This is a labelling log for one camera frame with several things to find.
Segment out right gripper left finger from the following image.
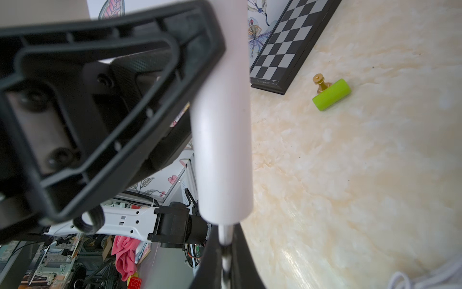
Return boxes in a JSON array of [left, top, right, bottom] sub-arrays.
[[190, 234, 226, 289]]

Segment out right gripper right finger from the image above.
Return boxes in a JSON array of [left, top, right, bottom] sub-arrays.
[[231, 224, 265, 289]]

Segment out small brass pawn piece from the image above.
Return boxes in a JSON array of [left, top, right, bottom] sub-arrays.
[[313, 73, 332, 94]]

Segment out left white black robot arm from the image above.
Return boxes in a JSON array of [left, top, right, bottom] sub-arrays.
[[1, 1, 225, 247]]

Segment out pink cloth in background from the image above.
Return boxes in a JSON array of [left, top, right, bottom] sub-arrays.
[[111, 236, 140, 281]]

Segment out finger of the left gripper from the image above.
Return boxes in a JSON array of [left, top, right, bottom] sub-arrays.
[[0, 0, 227, 226]]

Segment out white USB charging cable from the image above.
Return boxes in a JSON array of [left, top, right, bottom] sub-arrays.
[[387, 258, 462, 289]]

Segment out black white checkerboard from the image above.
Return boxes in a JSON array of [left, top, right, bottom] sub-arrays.
[[247, 1, 340, 95]]

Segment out green small object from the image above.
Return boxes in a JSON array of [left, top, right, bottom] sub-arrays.
[[312, 79, 351, 111]]

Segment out white electric toothbrush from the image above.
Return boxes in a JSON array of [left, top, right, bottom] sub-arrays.
[[191, 1, 253, 246]]

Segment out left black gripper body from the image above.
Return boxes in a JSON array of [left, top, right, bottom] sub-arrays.
[[0, 86, 194, 243]]

